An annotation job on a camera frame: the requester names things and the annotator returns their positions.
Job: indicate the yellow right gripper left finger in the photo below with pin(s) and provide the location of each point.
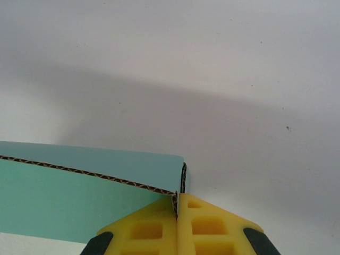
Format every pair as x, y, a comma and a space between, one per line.
167, 239

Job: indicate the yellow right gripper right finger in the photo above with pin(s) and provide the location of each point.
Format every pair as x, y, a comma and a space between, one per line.
186, 239

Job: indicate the teal corrugated cardboard box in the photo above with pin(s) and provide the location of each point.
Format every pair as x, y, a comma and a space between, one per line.
66, 202

